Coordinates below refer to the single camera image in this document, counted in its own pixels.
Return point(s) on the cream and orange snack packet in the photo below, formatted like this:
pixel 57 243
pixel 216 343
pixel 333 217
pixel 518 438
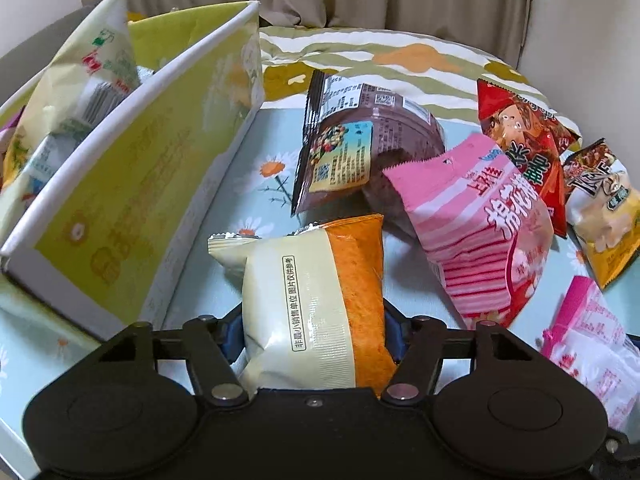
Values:
pixel 310 305

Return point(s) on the pink striped snack packet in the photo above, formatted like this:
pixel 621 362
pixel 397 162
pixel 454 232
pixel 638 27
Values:
pixel 480 230

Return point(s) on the floral blanket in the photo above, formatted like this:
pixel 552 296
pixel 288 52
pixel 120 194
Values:
pixel 400 65

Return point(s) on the red snack packet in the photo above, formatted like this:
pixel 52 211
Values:
pixel 525 135

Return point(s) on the grey bed headboard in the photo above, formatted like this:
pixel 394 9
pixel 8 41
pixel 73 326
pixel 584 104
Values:
pixel 30 45

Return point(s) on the yellow and brown snack packet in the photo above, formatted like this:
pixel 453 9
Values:
pixel 605 210

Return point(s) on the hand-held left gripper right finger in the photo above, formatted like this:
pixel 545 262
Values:
pixel 422 355

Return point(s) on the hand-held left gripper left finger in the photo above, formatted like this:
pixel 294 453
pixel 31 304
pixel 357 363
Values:
pixel 207 355

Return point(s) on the dark brown snack packet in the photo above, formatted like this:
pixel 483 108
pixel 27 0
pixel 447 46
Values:
pixel 360 145

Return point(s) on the pink and white snack packet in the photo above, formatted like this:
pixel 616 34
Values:
pixel 595 350

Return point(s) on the cream green-print snack packet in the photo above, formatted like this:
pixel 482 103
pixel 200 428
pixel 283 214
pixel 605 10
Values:
pixel 75 85

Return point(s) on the yellow-green cardboard box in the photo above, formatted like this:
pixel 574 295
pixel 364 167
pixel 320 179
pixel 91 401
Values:
pixel 135 180

